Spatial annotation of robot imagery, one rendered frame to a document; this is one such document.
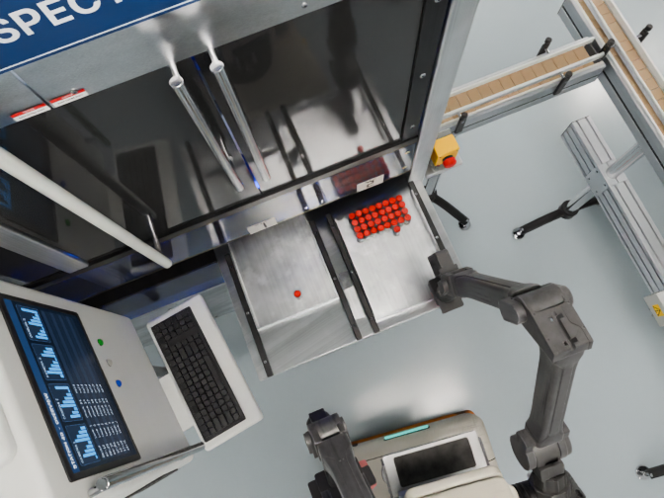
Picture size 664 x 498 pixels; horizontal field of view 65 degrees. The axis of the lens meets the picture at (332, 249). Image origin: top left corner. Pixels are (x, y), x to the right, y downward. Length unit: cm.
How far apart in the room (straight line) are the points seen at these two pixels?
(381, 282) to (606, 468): 147
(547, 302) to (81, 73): 82
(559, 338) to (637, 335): 182
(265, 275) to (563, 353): 96
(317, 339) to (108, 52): 105
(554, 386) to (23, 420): 94
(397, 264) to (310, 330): 34
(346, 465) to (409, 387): 146
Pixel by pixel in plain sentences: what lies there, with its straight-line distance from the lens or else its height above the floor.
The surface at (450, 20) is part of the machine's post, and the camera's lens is 103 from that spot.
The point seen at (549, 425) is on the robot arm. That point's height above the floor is 136.
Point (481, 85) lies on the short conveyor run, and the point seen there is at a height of 93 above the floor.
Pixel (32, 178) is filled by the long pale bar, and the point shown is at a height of 177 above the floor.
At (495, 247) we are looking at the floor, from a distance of 262.
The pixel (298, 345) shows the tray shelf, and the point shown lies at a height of 88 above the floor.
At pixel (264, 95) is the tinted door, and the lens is 98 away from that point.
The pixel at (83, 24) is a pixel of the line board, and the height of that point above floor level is 193.
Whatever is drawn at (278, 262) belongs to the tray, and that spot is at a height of 88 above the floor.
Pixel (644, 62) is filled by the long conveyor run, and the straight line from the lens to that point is 205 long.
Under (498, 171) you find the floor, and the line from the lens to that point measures 276.
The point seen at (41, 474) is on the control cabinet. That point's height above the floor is 154.
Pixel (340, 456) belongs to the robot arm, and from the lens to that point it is 104.
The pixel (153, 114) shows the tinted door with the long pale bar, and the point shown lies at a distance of 94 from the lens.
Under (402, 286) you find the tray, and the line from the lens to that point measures 160.
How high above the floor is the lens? 245
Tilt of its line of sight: 75 degrees down
